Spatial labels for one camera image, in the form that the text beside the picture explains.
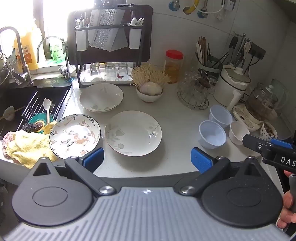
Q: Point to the white electric pot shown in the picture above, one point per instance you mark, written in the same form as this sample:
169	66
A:
224	90

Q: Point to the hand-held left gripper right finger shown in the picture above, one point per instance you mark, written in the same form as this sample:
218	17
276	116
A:
202	161

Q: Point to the halved onion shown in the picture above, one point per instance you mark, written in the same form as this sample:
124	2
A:
150	89

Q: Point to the yellow dishcloth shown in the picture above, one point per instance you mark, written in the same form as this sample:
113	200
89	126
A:
25	146

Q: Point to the dish brush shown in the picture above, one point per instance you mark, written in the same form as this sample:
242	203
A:
62	70

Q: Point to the red-lid plastic jar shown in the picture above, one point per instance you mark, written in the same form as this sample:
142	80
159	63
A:
173	69

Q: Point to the glass kettle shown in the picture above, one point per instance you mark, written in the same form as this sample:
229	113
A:
261	102

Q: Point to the hanging kitchen utensils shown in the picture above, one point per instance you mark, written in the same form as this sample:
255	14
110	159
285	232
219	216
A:
233	44

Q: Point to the white soup spoon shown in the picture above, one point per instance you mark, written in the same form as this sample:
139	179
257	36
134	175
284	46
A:
47	104

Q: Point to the clear drinking glass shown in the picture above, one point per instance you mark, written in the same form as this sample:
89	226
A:
94	70
123	69
109	71

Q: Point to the black dish rack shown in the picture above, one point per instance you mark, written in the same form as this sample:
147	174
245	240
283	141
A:
79	76

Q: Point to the set of patterned glass cups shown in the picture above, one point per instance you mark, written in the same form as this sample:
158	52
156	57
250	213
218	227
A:
187	81

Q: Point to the white ceramic bowl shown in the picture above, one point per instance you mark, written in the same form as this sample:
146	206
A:
238	133

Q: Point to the pale blue plastic bowl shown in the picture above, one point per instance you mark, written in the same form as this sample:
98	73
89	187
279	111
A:
220	114
211	136

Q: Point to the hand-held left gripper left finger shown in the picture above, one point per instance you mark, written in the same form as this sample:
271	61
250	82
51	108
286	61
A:
92	160

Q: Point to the teal flower-shaped dish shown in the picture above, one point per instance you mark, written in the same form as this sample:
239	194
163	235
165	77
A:
37	119

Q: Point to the black roll-up sink rack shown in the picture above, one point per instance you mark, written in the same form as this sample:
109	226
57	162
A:
37	99

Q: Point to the pink knitted cloth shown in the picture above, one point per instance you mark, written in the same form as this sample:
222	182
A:
7	139

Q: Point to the dark tall faucet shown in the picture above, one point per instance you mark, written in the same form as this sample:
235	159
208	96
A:
22	58

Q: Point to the plain kitchen knife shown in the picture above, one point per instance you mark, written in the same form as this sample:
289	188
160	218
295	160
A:
121	41

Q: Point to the bundle of chopsticks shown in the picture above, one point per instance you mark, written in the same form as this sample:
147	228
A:
203	51

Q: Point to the chrome faucet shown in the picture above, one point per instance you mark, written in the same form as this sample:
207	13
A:
66	60

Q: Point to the white utensil caddy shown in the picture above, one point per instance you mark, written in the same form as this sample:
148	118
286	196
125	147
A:
134	38
81	40

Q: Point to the floral patterned plate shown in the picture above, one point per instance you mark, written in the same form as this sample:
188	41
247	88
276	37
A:
74	136

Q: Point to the steel wool scourer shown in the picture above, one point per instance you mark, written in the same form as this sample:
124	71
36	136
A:
31	127

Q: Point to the small bowl in sink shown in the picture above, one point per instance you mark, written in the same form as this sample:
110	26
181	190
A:
9	113

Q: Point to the green-label bottle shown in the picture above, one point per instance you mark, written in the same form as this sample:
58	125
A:
56	51

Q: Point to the floral bowl of grains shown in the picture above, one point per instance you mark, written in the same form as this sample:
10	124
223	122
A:
266	133

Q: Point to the white drip tray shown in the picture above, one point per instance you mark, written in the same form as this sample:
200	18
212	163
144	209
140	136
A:
86	78

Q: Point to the green utensil holder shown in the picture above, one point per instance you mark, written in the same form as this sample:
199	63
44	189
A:
208	67

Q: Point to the white bowl with red rim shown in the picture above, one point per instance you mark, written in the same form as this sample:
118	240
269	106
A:
148	98

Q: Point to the black cutting board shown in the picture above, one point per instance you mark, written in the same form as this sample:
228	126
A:
143	34

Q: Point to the person's right hand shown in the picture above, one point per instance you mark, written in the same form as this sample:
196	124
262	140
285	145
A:
285	217

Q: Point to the orange detergent bottle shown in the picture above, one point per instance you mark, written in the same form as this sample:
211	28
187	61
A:
29	55

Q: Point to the cream kettle base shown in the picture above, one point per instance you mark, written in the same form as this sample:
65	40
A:
242	118

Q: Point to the pair of wooden chopsticks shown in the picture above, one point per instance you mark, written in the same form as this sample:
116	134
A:
19	108

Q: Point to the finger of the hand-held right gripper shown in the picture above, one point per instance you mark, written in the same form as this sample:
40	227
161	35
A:
281	143
253	142

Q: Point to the white spoons in caddy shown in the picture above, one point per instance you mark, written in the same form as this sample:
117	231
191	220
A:
136	21

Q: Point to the white leaf-print plate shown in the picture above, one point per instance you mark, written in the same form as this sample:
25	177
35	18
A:
101	97
133	132

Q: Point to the patterned cleaver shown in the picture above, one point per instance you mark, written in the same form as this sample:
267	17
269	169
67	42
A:
104	30

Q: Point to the steel mixing bowl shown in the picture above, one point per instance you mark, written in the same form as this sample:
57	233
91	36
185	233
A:
3	77

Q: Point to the black kitchen sink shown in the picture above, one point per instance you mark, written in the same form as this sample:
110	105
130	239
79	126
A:
13	97

